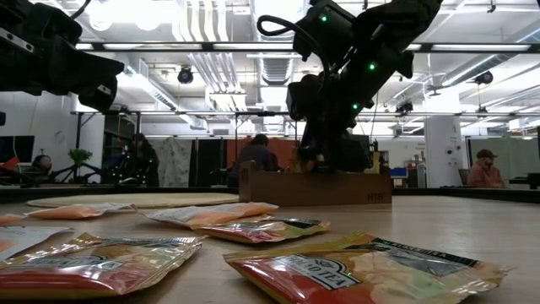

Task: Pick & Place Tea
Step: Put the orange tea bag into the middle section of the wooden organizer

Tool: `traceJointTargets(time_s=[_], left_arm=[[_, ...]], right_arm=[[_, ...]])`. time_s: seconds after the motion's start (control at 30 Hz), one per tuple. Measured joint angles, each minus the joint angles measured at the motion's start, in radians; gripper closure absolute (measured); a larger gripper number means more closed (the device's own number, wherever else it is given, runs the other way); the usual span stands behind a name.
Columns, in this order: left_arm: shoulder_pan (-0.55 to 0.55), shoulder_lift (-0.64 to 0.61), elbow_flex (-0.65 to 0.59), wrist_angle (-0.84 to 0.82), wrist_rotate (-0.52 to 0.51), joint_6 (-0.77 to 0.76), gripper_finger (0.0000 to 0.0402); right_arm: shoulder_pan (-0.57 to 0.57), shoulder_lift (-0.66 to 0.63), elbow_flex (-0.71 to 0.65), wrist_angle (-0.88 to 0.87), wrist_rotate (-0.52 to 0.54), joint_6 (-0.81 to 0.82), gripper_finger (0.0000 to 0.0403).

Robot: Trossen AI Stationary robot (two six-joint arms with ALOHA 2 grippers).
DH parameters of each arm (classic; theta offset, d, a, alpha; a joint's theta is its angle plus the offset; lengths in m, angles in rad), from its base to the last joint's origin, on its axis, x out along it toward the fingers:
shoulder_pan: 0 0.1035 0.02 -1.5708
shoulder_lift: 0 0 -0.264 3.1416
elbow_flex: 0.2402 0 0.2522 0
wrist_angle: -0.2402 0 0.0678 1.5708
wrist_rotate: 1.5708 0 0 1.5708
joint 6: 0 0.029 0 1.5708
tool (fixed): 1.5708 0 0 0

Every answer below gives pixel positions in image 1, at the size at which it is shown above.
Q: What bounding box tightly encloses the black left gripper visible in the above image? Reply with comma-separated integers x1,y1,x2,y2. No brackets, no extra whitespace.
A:
0,0,126,111

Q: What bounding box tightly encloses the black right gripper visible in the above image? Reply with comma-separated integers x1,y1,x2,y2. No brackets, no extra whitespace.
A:
297,120,354,173

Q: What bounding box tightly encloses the wooden tea organizer box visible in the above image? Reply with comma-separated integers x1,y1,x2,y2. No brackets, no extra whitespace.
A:
238,160,394,208

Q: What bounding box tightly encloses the black monitor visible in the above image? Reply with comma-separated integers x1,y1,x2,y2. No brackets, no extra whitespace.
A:
0,134,36,164
337,133,373,172

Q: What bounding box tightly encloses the person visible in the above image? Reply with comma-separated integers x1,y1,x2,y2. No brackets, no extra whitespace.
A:
31,154,53,176
226,133,280,189
465,148,506,189
125,133,161,187

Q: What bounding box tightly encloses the potted green plant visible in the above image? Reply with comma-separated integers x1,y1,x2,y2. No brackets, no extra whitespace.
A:
67,148,94,183

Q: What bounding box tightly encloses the black ceiling spotlight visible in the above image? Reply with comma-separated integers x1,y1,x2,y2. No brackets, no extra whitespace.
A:
473,70,495,86
176,65,195,85

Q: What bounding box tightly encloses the white pillar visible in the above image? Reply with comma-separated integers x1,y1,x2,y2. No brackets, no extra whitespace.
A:
424,116,463,189

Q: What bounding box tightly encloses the dark curtain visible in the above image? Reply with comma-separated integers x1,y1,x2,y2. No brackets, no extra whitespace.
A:
195,138,225,188

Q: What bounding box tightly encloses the white patterned curtain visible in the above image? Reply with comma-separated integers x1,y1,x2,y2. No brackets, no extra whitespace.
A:
151,138,194,188

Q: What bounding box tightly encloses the round woven placemat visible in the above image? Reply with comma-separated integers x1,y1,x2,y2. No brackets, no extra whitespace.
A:
25,193,240,209

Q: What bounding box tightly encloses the green partition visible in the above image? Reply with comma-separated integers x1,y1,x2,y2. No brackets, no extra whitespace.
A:
469,137,540,190

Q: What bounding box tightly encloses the black desk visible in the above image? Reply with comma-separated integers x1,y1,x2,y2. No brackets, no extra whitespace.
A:
508,171,540,190

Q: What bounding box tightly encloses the orange wall panel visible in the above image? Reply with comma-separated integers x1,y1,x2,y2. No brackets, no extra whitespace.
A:
225,137,303,170

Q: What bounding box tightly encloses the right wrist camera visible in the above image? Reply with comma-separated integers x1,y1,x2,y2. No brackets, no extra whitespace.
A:
285,73,329,123

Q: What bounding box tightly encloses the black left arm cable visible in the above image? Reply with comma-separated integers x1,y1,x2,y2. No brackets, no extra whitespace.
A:
69,0,92,20

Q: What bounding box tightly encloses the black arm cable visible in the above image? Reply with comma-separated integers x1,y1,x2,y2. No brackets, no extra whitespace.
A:
256,14,332,85
69,0,92,20

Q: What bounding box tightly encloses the silver ventilation duct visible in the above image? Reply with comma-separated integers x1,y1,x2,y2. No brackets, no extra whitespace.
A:
248,0,310,85

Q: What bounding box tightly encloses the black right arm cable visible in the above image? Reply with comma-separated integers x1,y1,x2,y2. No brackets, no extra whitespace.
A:
256,14,332,85

